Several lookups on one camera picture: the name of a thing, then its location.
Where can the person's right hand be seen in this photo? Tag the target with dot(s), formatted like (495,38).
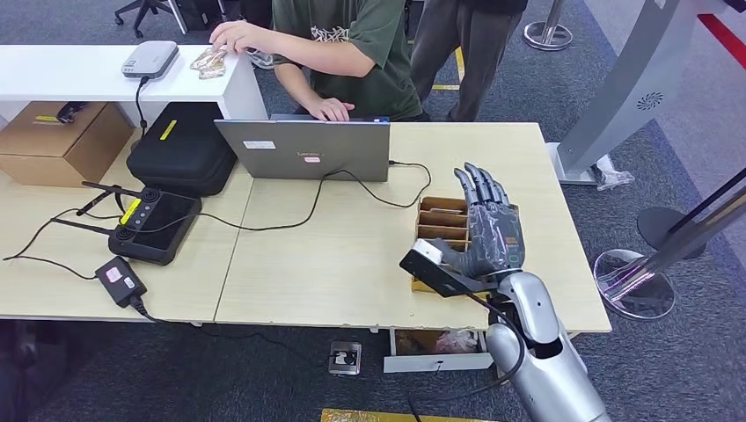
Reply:
(331,109)

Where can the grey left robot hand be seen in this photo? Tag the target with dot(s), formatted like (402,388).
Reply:
(495,239)

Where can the person's left hand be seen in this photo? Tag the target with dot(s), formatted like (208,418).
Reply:
(236,35)

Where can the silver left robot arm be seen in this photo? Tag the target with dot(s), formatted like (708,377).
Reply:
(542,361)

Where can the person's left forearm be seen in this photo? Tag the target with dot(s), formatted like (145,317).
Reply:
(315,52)

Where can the person's right forearm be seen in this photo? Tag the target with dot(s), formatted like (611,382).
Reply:
(294,87)

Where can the person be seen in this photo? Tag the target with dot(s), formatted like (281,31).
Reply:
(466,52)
(373,87)

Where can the wooden card holder box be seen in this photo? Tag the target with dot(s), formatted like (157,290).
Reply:
(443,224)

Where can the pale card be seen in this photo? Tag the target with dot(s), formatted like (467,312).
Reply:
(446,211)

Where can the crumpled foil wrapper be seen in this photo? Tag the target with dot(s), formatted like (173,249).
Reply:
(208,63)

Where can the grey laptop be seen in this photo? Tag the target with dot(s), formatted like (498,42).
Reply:
(303,151)

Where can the small white grey device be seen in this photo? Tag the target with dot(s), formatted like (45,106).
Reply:
(150,58)

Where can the black office chair base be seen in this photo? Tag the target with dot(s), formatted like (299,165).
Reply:
(146,14)

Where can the crumpled plastic bag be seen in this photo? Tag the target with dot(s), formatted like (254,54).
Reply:
(456,342)

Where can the black carrying case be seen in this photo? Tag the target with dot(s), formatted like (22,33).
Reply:
(180,145)

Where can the clear plastic wrap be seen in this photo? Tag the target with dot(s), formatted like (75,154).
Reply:
(613,179)

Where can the white open drawer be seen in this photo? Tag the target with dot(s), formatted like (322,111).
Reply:
(431,362)

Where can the chrome stanchion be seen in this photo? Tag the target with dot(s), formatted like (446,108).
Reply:
(548,32)
(635,285)

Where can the white counter shelf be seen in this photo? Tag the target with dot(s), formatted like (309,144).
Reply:
(70,81)

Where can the black stanchion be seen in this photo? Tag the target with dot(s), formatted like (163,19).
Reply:
(670,230)

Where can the small black object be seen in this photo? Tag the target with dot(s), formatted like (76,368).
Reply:
(71,110)

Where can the grey floor socket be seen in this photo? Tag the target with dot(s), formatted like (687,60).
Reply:
(344,357)

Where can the grey gate pillar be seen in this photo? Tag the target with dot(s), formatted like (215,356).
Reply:
(629,87)

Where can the yellow floor mat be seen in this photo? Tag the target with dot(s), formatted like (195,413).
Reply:
(396,416)

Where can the black controller with antennas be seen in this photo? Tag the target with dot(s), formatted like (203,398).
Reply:
(154,227)

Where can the brown cardboard box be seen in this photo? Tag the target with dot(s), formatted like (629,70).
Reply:
(52,145)

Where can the black power adapter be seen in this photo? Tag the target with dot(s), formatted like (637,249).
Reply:
(119,281)

